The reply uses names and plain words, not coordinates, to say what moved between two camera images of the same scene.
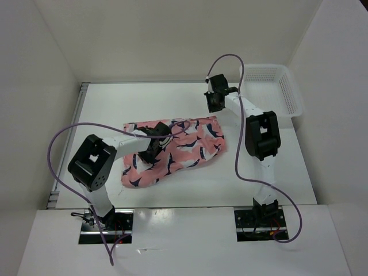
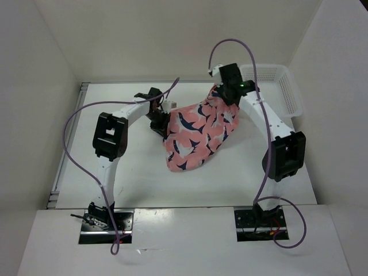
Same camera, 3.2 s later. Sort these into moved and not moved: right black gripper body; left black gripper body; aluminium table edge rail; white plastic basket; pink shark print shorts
Moved: right black gripper body; left black gripper body; pink shark print shorts
Not moved: white plastic basket; aluminium table edge rail
